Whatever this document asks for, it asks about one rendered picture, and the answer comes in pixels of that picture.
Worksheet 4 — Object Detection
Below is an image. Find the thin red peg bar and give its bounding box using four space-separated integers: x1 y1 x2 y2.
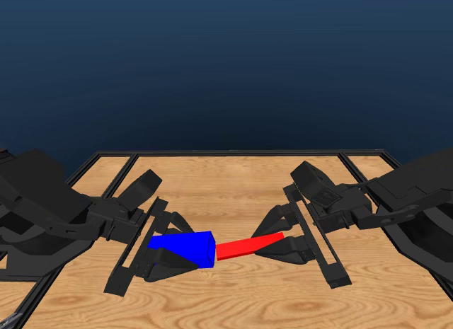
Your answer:
214 231 285 262

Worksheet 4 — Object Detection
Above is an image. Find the silver aluminium rail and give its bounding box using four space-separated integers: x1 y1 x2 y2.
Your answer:
0 311 23 329

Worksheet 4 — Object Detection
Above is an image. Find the blue hollow socket block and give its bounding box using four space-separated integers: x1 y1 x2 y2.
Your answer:
147 231 217 270

